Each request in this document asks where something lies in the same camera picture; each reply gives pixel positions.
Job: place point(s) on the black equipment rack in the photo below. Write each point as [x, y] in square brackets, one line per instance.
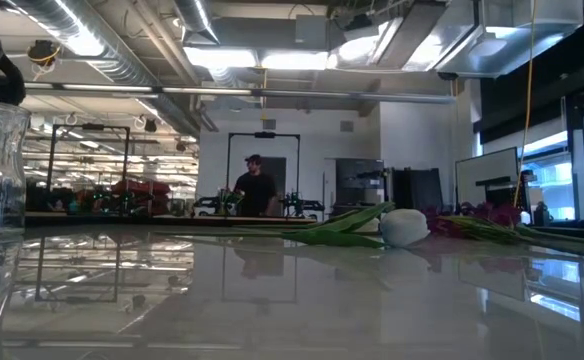
[497, 190]

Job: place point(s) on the black equipment cabinet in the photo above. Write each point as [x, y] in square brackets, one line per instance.
[359, 172]

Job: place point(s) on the flat sheet-metal duct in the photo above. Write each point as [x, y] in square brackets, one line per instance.
[402, 35]

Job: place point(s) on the grey ceiling junction box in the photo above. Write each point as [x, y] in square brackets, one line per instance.
[311, 29]

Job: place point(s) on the silver spiral ceiling duct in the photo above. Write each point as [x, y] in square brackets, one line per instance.
[194, 15]

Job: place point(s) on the background black robot arm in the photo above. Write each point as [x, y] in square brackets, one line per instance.
[204, 205]
[302, 205]

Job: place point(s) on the dark bottle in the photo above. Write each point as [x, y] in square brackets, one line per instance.
[542, 215]

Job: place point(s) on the background flower bunch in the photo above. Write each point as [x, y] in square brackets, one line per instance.
[229, 197]

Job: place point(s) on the long horizontal ceiling pipe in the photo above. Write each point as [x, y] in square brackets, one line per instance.
[297, 93]

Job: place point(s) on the purple artificial flower stem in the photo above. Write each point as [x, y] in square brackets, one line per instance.
[497, 214]

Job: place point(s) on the person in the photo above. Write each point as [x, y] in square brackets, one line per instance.
[256, 192]

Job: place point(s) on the red background object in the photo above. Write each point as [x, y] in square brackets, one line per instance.
[142, 192]

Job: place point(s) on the grey wall vent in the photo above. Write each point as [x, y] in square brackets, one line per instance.
[269, 124]

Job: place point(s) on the white board with dark frame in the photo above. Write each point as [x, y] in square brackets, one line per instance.
[482, 167]

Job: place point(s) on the black upright panel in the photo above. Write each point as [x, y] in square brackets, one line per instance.
[422, 190]

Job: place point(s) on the dark ceiling dome camera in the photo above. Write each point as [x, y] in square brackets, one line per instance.
[447, 76]

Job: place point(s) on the grey door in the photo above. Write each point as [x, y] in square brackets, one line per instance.
[279, 172]

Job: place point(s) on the black metal frame rig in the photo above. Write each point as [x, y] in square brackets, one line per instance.
[264, 134]
[92, 126]

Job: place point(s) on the white round device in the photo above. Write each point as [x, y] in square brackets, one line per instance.
[525, 217]

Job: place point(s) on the bright ceiling light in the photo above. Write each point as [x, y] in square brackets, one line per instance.
[222, 57]

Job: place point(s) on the wide silver spiral duct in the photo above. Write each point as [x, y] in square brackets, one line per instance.
[112, 45]

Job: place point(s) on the large sheet-metal duct hood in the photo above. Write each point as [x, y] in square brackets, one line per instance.
[497, 50]

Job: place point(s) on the background wooden-edged table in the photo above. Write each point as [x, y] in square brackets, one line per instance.
[172, 219]

